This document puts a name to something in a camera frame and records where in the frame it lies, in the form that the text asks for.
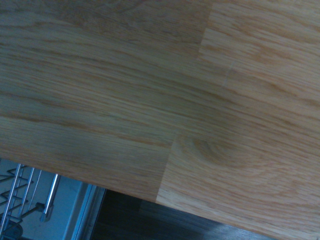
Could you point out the built-in dishwasher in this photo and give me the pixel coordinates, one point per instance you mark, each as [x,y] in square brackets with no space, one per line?
[75,212]

